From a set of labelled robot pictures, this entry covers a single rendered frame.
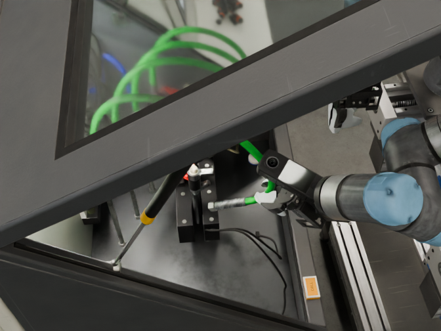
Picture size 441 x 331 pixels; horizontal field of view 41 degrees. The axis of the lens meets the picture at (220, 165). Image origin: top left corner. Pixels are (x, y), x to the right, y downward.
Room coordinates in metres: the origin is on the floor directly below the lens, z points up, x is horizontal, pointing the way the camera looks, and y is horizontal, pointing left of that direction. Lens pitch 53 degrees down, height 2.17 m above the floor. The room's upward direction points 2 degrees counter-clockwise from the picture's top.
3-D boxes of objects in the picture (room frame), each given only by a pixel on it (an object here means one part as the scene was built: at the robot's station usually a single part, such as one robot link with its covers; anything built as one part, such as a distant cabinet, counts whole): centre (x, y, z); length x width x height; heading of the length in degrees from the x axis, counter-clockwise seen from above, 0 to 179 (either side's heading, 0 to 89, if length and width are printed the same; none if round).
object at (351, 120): (0.77, -0.26, 1.27); 0.06 x 0.03 x 0.09; 93
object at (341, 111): (0.76, -0.23, 1.32); 0.05 x 0.02 x 0.09; 3
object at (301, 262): (0.78, -0.18, 0.87); 0.62 x 0.04 x 0.16; 3
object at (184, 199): (0.89, 0.07, 0.91); 0.34 x 0.10 x 0.15; 3
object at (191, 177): (0.77, 0.05, 1.02); 0.05 x 0.03 x 0.21; 93
